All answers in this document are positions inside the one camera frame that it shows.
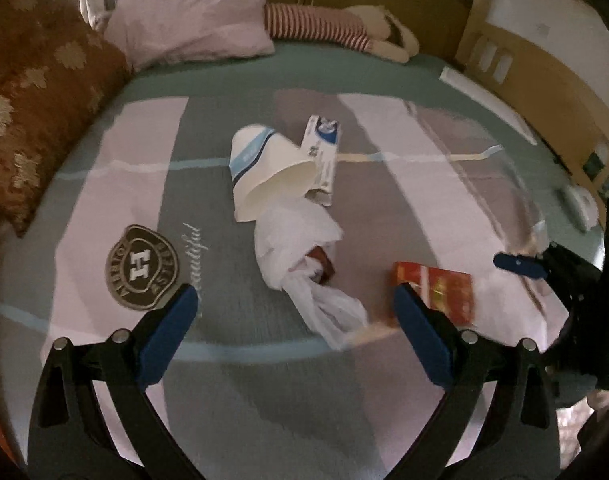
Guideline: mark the red cardboard box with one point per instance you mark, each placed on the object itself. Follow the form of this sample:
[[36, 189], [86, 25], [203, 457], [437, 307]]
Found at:
[[449, 290]]

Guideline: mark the small dark red packet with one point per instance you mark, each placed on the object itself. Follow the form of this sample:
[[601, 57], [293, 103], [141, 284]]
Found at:
[[324, 262]]

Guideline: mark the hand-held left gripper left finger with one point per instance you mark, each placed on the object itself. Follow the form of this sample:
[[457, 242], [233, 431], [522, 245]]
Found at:
[[169, 330]]

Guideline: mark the white toothpaste box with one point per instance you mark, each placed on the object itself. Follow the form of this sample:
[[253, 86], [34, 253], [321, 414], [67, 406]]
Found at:
[[324, 150]]

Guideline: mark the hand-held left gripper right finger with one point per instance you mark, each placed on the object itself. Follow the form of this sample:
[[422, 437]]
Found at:
[[424, 330]]

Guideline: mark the white small device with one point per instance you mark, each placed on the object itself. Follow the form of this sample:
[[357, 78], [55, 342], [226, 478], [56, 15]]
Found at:
[[581, 207]]

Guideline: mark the pink plaid blanket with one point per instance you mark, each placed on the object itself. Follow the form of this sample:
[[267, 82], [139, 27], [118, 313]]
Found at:
[[109, 160]]

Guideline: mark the white flat frame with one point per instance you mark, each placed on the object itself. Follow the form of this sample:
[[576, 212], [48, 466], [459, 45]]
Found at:
[[484, 95]]

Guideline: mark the white paper cup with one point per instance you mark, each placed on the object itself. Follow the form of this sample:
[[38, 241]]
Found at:
[[269, 175]]

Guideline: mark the green mattress cover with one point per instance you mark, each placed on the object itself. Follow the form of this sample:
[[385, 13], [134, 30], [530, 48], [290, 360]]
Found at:
[[384, 75]]

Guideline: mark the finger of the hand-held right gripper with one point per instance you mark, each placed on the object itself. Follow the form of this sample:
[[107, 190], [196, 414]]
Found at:
[[519, 262]]

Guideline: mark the wooden footboard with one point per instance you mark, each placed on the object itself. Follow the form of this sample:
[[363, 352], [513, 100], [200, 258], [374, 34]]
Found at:
[[559, 85]]

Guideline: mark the striped plush toy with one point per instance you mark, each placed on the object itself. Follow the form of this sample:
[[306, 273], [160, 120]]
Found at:
[[324, 25]]

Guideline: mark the crumpled white plastic bag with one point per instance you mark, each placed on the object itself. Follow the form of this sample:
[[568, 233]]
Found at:
[[289, 240]]

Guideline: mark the brown floral pillow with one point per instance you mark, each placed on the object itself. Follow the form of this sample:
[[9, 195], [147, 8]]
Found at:
[[44, 90]]

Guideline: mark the clear plastic bag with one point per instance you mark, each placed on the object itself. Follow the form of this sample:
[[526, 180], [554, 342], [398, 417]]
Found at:
[[536, 232]]

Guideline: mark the pink pillow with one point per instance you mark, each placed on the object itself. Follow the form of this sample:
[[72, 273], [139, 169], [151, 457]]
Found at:
[[194, 20]]

